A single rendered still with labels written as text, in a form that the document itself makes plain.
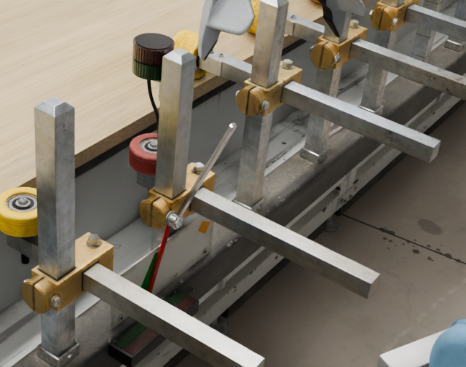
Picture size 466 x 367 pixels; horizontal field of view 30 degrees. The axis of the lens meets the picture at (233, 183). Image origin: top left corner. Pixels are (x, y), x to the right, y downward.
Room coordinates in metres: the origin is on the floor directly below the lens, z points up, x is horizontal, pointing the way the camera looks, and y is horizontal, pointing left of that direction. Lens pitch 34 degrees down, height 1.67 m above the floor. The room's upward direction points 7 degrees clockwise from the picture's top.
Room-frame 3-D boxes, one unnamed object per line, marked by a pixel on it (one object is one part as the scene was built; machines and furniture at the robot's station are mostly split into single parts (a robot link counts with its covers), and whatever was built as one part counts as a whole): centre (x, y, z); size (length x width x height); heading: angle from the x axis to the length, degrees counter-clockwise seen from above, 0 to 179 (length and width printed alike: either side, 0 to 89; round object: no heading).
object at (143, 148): (1.21, 0.13, 0.85); 0.08 x 0.08 x 0.11
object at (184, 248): (1.10, 0.09, 0.75); 0.26 x 0.01 x 0.10; 149
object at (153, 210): (1.16, 0.09, 0.85); 0.13 x 0.06 x 0.05; 149
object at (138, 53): (1.16, 0.14, 1.10); 0.06 x 0.06 x 0.02
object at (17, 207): (1.01, 0.30, 0.85); 0.08 x 0.08 x 0.11
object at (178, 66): (1.14, 0.10, 0.87); 0.03 x 0.03 x 0.48; 59
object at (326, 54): (1.59, -0.17, 0.95); 0.13 x 0.06 x 0.05; 149
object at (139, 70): (1.16, 0.14, 1.07); 0.06 x 0.06 x 0.02
